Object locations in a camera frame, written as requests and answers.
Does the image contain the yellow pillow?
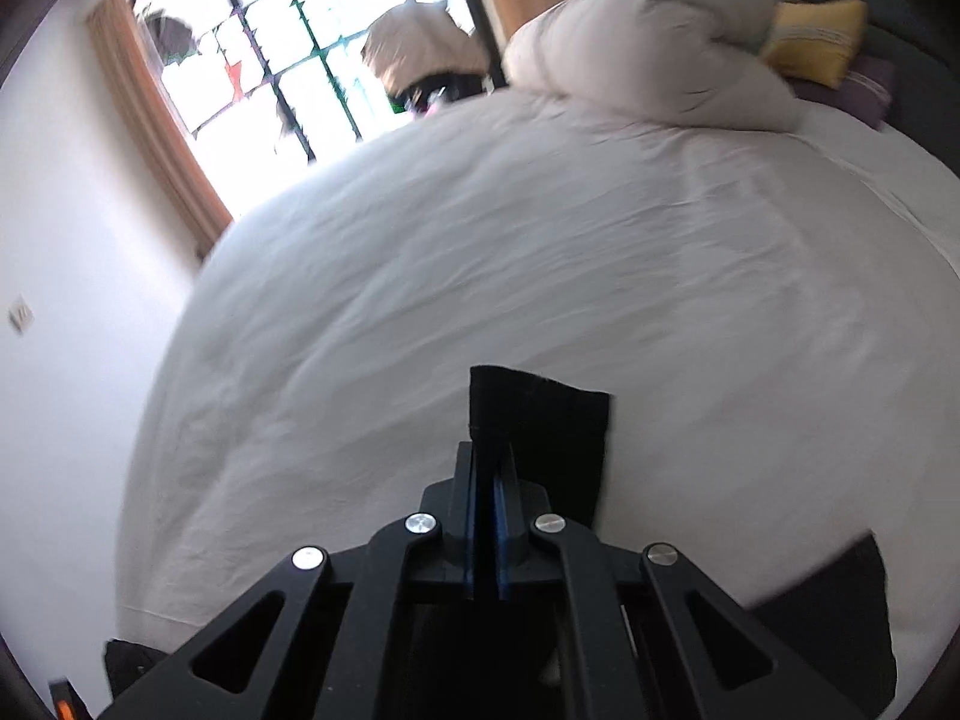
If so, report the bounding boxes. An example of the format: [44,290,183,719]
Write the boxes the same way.
[757,0,870,89]

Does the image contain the dark clothes pile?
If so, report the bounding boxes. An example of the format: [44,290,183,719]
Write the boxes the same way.
[385,73,492,119]

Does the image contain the dark grey headboard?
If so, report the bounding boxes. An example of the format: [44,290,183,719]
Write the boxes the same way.
[772,0,960,162]

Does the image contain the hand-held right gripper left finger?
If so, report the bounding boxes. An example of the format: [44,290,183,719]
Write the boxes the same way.
[97,442,482,720]

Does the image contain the black object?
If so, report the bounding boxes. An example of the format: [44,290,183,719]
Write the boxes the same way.
[103,637,170,700]

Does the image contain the black pants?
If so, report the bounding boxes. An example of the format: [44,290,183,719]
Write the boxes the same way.
[469,365,899,720]

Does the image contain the purple pillow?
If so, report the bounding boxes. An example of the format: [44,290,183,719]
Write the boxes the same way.
[793,55,898,129]

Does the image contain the white bed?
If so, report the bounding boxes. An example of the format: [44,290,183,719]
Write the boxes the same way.
[120,82,960,620]

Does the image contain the black framed window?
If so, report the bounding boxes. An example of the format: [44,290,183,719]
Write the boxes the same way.
[131,0,505,166]

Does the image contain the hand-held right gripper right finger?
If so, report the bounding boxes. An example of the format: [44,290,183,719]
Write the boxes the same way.
[496,444,872,720]

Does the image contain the white pillow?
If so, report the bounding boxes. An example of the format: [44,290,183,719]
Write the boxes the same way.
[502,0,805,134]

